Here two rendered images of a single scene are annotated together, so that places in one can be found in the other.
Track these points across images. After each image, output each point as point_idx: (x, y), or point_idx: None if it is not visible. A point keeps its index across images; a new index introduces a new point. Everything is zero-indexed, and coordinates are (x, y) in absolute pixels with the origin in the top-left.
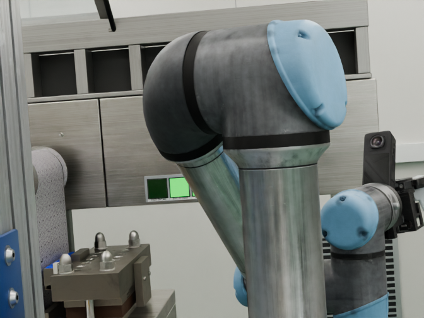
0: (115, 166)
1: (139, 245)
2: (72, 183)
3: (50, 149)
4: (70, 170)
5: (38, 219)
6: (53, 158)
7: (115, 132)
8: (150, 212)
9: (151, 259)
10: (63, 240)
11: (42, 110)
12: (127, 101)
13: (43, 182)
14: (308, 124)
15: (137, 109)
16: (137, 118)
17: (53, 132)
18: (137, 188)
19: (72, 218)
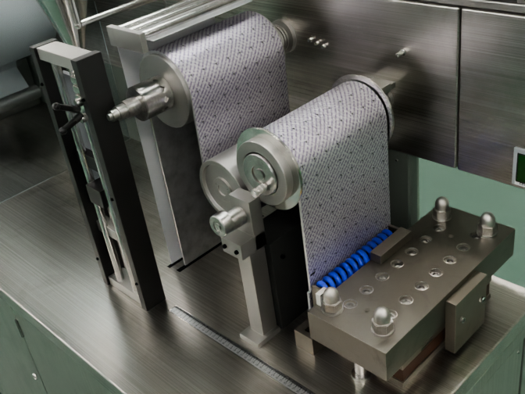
0: (473, 117)
1: (491, 234)
2: (412, 123)
3: (373, 85)
4: (412, 104)
5: (308, 225)
6: (370, 104)
7: (479, 67)
8: None
9: None
10: (376, 213)
11: (380, 8)
12: (505, 22)
13: (326, 166)
14: None
15: (520, 40)
16: (517, 54)
17: (392, 44)
18: (501, 159)
19: (416, 159)
